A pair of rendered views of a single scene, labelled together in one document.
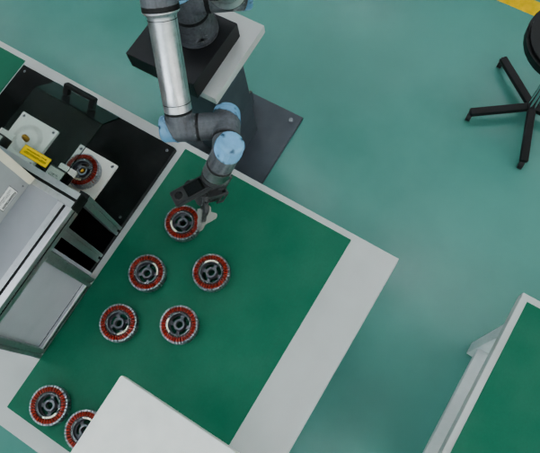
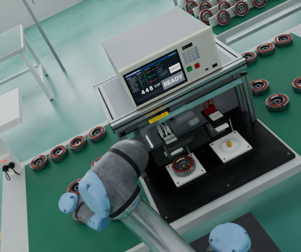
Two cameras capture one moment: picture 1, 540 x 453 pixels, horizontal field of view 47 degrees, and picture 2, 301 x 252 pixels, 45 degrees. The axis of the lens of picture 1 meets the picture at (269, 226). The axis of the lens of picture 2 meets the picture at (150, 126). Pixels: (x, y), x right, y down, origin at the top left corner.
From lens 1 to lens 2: 1.84 m
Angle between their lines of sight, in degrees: 67
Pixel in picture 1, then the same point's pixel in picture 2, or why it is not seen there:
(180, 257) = not seen: hidden behind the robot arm
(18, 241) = (114, 101)
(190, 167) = not seen: hidden behind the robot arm
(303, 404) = (6, 228)
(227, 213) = (105, 237)
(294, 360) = (21, 233)
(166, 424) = not seen: outside the picture
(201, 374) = (55, 192)
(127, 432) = (4, 115)
